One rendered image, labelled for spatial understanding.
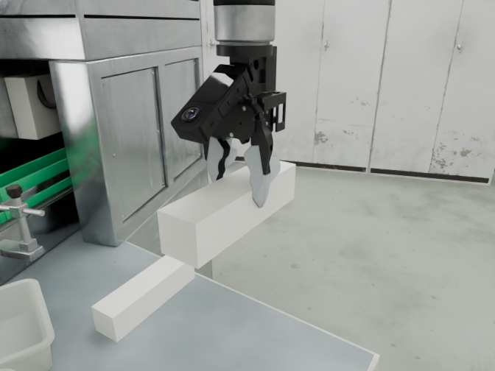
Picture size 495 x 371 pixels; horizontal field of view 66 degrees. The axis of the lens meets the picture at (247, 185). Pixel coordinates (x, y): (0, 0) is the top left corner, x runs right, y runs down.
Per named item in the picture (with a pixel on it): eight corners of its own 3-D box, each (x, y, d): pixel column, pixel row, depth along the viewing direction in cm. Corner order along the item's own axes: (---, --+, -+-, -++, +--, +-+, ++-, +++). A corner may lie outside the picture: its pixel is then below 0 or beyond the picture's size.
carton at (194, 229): (294, 198, 63) (295, 163, 61) (198, 269, 45) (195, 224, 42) (262, 189, 66) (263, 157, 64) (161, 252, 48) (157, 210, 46)
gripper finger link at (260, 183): (294, 195, 55) (281, 132, 53) (273, 210, 50) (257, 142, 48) (276, 196, 57) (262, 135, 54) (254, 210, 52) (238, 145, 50)
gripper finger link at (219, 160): (238, 185, 60) (253, 133, 55) (214, 199, 56) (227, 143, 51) (223, 177, 61) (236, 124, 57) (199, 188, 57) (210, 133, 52)
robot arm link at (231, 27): (253, 4, 41) (196, 6, 45) (253, 48, 43) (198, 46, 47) (286, 6, 47) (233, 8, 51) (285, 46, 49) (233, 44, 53)
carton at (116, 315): (194, 277, 92) (193, 256, 90) (116, 342, 74) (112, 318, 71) (175, 269, 95) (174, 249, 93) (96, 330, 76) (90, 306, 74)
